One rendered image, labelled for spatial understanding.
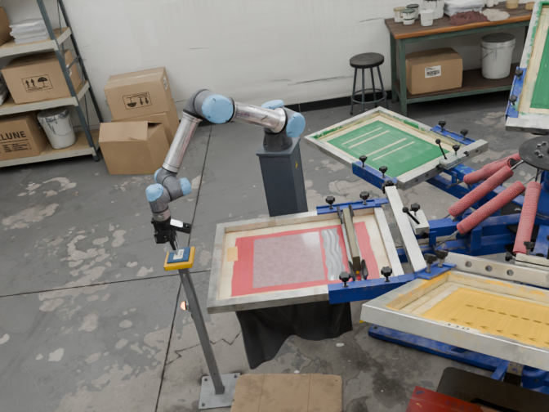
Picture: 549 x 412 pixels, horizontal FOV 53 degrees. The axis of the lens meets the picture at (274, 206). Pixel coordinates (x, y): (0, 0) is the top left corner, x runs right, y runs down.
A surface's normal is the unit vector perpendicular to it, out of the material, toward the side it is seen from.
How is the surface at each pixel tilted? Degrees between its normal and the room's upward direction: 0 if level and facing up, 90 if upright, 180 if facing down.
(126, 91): 89
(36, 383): 0
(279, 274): 0
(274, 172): 90
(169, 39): 90
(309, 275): 0
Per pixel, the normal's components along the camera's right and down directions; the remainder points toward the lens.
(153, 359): -0.14, -0.83
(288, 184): -0.29, 0.55
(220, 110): 0.44, 0.36
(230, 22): 0.01, 0.54
